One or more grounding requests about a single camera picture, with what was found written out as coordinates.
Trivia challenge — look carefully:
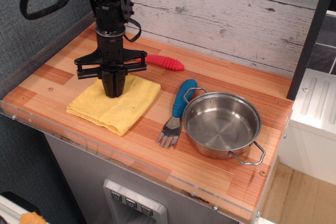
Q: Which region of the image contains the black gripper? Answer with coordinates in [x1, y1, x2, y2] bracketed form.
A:
[75, 34, 147, 98]

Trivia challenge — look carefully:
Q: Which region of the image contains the yellow cloth napkin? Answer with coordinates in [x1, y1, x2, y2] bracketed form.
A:
[66, 75, 161, 136]

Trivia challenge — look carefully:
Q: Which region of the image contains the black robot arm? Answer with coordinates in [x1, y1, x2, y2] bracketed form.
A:
[75, 0, 147, 98]

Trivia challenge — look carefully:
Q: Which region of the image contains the clear acrylic edge guard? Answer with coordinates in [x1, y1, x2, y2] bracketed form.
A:
[1, 100, 264, 223]

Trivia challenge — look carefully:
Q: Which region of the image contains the small steel pot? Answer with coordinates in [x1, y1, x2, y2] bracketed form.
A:
[182, 88, 266, 166]

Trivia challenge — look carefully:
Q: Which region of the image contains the grey dispenser button panel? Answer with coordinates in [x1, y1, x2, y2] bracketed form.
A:
[103, 179, 168, 223]

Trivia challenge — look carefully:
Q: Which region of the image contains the orange object at corner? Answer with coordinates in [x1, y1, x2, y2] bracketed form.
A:
[19, 212, 47, 224]

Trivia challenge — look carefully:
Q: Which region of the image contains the white toy sink unit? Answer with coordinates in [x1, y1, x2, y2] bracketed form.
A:
[277, 10, 336, 185]

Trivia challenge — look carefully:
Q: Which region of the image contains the red handled spoon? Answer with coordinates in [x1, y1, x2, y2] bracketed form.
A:
[145, 55, 185, 71]

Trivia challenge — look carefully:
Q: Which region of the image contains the blue handled fork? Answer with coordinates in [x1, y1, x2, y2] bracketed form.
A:
[156, 79, 197, 148]

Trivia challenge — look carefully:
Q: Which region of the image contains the dark grey right post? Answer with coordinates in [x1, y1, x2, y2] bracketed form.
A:
[286, 0, 331, 101]

